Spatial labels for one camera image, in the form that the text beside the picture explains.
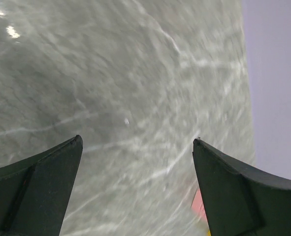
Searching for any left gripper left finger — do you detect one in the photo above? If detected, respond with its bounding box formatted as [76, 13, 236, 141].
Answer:
[0, 135, 83, 236]

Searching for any pink rounded socket block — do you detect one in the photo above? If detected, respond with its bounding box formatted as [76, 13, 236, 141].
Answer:
[191, 189, 207, 223]

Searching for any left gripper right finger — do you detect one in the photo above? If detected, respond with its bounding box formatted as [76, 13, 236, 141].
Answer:
[193, 139, 291, 236]

